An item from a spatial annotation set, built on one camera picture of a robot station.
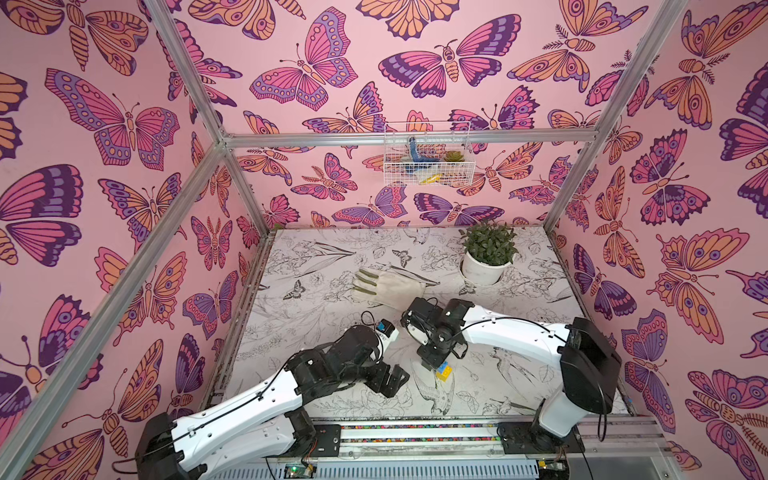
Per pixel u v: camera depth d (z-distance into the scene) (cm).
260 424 47
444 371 81
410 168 94
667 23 69
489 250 90
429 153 95
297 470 71
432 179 87
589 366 41
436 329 59
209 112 86
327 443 74
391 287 103
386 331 66
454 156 92
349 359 56
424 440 75
